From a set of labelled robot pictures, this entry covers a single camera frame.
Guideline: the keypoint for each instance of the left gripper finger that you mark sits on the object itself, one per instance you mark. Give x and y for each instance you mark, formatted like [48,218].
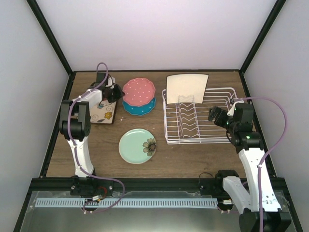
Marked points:
[114,97]
[117,91]

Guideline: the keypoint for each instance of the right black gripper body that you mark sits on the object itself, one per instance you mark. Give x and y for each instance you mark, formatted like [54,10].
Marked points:
[219,121]

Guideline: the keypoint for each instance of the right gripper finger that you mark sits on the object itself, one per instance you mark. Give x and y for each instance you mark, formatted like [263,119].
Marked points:
[215,110]
[211,116]

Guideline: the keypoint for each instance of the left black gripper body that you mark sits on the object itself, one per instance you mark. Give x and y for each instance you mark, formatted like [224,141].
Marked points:
[110,93]

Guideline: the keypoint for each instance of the floral square plate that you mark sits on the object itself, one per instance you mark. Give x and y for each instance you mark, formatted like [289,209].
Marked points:
[103,113]

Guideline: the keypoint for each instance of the pink polka dot plate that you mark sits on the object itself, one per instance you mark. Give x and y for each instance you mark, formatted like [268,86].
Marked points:
[138,92]

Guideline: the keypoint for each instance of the blue polka dot plate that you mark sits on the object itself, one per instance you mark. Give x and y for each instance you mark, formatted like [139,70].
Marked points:
[139,110]

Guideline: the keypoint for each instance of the mint green flower plate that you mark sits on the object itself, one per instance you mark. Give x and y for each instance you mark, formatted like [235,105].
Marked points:
[137,146]

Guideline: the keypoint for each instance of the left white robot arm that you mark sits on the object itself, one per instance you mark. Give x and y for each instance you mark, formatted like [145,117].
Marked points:
[75,123]

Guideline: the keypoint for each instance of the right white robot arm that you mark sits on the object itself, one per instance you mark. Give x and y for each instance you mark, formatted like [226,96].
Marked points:
[258,207]

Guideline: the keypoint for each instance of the plain cream square plate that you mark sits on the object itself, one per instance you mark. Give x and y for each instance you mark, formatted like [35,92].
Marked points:
[186,88]

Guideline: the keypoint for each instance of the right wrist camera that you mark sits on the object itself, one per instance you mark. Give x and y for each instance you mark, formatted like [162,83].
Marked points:
[234,101]

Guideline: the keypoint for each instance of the white wire dish rack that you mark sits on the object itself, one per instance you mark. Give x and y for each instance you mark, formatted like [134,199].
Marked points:
[187,122]

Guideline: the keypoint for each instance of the black aluminium frame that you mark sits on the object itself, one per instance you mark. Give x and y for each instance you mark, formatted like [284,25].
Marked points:
[142,184]

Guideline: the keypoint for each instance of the light blue slotted cable duct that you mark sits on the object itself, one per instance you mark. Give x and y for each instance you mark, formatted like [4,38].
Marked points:
[204,203]

